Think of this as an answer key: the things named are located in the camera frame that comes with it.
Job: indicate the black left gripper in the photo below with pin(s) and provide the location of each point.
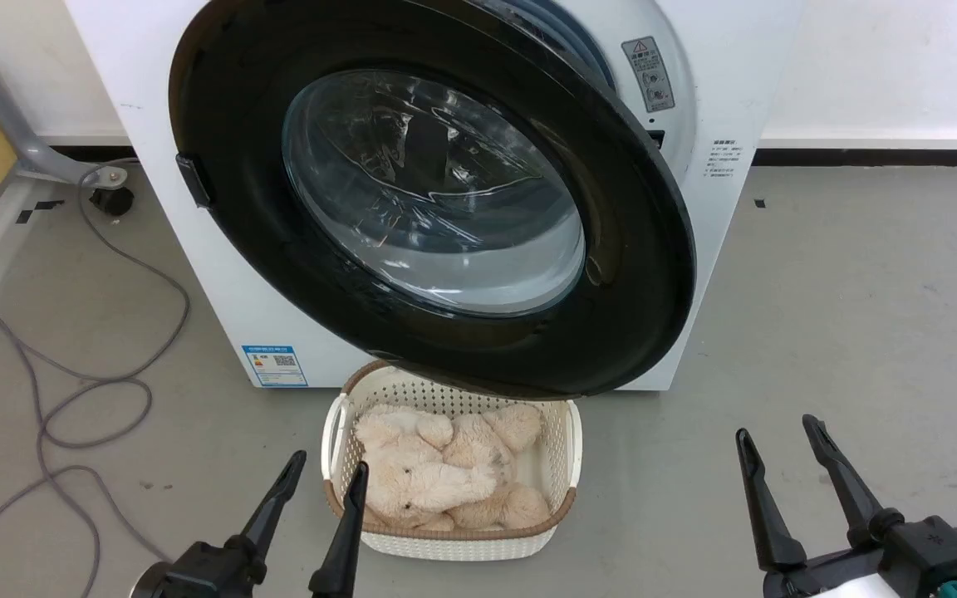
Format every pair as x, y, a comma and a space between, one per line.
196, 573

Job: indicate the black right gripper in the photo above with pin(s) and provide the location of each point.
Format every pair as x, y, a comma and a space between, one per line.
935, 556

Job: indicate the black round glass washer door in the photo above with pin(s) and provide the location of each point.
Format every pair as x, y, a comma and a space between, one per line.
611, 332

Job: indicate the white front-load washing machine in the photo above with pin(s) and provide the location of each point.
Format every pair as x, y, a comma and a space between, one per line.
736, 50

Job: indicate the dark rubber door seal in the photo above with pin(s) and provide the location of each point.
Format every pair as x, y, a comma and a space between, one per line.
566, 33

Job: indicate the cream plush teddy bear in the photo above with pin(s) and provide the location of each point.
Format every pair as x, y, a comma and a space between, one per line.
429, 482

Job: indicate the white perforated laundry basket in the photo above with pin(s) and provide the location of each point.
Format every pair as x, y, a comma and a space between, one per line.
445, 544

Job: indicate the blue energy label sticker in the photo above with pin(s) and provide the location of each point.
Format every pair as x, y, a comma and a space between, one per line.
275, 365

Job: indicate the black caster wheel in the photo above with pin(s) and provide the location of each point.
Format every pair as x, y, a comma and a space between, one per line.
113, 201

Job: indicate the grey warning sticker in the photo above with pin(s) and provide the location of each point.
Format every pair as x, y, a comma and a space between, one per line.
649, 75

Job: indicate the grey metal furniture leg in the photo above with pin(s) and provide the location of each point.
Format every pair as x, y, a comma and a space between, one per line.
30, 149

